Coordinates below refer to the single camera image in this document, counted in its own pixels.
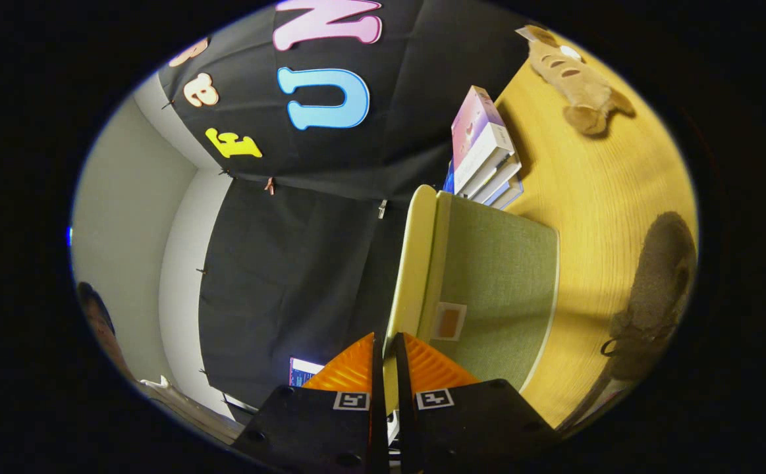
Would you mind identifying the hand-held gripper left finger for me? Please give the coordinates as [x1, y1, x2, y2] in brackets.
[231, 331, 390, 474]

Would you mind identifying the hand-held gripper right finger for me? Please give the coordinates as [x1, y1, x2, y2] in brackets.
[393, 331, 562, 474]

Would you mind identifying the computer monitor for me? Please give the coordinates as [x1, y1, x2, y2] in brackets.
[288, 357, 325, 388]

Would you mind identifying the green fabric storage box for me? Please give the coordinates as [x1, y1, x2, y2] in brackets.
[422, 194, 561, 392]

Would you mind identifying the tan bread plush toy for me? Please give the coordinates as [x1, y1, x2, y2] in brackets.
[518, 25, 637, 137]

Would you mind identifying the blue book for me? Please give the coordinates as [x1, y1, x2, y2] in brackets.
[442, 161, 525, 211]

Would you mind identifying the grey book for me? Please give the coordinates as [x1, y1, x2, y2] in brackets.
[465, 155, 523, 201]

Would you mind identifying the pink book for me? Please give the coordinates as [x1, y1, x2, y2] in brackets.
[451, 86, 516, 193]

